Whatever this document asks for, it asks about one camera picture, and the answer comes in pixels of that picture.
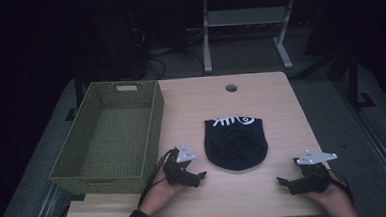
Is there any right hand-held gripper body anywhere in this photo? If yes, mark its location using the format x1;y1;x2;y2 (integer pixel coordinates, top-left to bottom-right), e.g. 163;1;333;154
291;147;341;196

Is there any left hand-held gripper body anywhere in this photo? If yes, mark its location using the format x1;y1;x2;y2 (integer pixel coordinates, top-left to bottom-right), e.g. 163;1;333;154
161;141;198;188

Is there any black beanie with fishbone print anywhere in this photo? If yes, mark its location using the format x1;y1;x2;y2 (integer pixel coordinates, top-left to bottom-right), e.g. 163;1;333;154
202;114;270;173

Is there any green woven basket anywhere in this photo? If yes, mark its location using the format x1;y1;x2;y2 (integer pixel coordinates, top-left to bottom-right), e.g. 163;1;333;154
44;78;170;199

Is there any person's left hand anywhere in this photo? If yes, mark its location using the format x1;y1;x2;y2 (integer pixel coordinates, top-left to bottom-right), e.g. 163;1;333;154
137;168;192;217

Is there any person's right hand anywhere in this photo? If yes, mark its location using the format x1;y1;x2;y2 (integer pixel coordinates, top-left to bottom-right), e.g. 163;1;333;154
303;169;355;215

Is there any grey metal stand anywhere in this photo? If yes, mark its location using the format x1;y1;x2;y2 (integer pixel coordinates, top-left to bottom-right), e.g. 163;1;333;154
199;0;300;76

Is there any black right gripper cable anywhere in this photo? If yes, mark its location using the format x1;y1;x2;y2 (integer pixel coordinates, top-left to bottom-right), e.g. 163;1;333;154
327;168;355;206

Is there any black metal frame stand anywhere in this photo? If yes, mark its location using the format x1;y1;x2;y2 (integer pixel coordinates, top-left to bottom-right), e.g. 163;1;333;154
326;43;377;113

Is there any tangle of floor cables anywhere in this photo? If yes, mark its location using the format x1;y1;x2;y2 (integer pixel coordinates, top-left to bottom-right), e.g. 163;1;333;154
131;22;207;82

